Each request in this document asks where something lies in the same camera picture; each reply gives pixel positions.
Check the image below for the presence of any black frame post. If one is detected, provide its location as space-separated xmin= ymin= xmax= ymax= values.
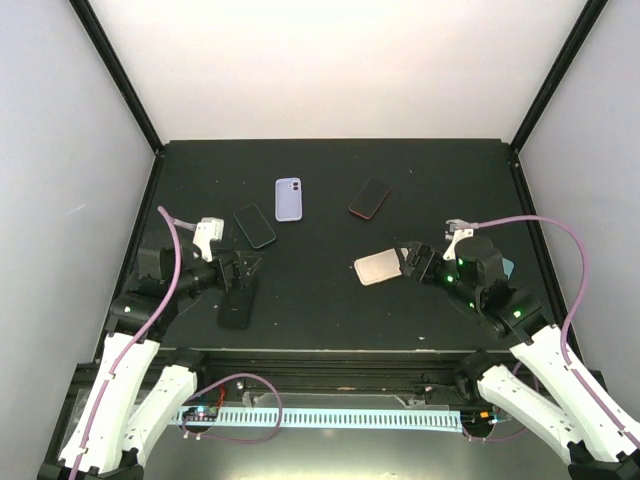
xmin=510 ymin=0 xmax=608 ymax=154
xmin=69 ymin=0 xmax=164 ymax=154

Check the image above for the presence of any white slotted cable duct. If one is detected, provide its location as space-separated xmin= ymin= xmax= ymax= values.
xmin=169 ymin=407 xmax=463 ymax=433

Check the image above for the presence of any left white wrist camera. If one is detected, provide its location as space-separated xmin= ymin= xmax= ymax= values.
xmin=192 ymin=217 xmax=225 ymax=262

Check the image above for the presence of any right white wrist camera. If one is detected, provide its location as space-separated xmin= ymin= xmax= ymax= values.
xmin=443 ymin=219 xmax=477 ymax=261

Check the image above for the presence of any left black frame post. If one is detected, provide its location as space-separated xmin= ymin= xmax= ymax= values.
xmin=69 ymin=0 xmax=164 ymax=154

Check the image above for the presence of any left controller board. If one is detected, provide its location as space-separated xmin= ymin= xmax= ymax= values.
xmin=182 ymin=406 xmax=218 ymax=423

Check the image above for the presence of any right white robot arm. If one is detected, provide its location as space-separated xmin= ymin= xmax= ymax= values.
xmin=395 ymin=236 xmax=639 ymax=479

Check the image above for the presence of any teal phone case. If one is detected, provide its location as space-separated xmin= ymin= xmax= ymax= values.
xmin=502 ymin=258 xmax=515 ymax=278

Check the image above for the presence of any black phone case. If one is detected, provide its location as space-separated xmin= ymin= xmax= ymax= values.
xmin=217 ymin=279 xmax=258 ymax=330

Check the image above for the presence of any black front aluminium rail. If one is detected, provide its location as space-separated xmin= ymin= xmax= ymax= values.
xmin=72 ymin=345 xmax=473 ymax=404

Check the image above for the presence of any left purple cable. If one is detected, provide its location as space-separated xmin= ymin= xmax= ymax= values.
xmin=67 ymin=205 xmax=201 ymax=480

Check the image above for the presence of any right black frame post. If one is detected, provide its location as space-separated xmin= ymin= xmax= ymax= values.
xmin=510 ymin=0 xmax=608 ymax=154

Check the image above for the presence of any teal-edged black phone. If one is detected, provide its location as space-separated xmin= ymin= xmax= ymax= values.
xmin=233 ymin=204 xmax=276 ymax=249

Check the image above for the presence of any right controller board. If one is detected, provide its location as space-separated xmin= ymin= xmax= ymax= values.
xmin=460 ymin=408 xmax=505 ymax=425

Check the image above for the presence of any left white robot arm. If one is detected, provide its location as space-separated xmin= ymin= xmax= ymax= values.
xmin=37 ymin=239 xmax=261 ymax=479

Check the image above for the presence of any controller board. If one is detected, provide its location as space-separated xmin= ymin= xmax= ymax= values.
xmin=460 ymin=408 xmax=505 ymax=425
xmin=182 ymin=406 xmax=218 ymax=423

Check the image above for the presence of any lilac phone case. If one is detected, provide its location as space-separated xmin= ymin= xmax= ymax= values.
xmin=275 ymin=177 xmax=303 ymax=223

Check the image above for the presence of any beige phone case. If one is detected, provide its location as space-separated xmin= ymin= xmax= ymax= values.
xmin=353 ymin=248 xmax=402 ymax=286

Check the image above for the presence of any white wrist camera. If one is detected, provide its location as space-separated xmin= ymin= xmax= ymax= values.
xmin=192 ymin=217 xmax=225 ymax=262
xmin=443 ymin=219 xmax=477 ymax=261

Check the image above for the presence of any red-edged black phone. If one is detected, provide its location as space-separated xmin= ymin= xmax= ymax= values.
xmin=348 ymin=178 xmax=390 ymax=220

